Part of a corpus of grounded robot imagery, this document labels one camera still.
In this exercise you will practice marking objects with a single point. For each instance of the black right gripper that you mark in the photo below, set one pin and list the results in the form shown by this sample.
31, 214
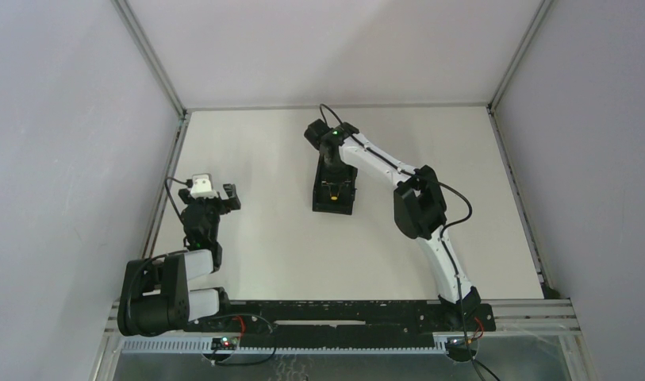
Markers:
333, 205

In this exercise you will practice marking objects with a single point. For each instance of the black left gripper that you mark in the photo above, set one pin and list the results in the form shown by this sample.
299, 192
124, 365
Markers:
208, 209

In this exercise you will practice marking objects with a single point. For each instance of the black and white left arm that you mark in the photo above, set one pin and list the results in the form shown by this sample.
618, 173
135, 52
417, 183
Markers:
155, 294

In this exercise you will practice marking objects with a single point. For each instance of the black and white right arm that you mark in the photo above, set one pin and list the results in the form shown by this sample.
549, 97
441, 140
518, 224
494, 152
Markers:
419, 207

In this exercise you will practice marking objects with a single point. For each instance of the black plastic bin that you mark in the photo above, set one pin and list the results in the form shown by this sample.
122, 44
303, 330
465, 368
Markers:
323, 204

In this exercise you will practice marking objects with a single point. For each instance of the left control circuit board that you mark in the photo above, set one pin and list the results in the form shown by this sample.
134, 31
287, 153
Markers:
224, 344

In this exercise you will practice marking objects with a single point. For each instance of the control circuit board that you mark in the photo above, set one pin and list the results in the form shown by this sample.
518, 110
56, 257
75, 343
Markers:
459, 350
224, 344

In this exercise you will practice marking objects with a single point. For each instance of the right control circuit board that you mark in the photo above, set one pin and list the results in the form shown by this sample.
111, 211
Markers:
459, 350

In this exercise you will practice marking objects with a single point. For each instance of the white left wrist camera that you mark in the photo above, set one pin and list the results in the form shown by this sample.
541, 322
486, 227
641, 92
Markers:
202, 187

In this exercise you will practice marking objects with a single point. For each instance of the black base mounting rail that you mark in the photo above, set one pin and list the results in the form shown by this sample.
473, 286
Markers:
365, 323

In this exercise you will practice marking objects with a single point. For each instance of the slotted grey cable duct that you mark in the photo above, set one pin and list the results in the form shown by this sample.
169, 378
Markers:
201, 345

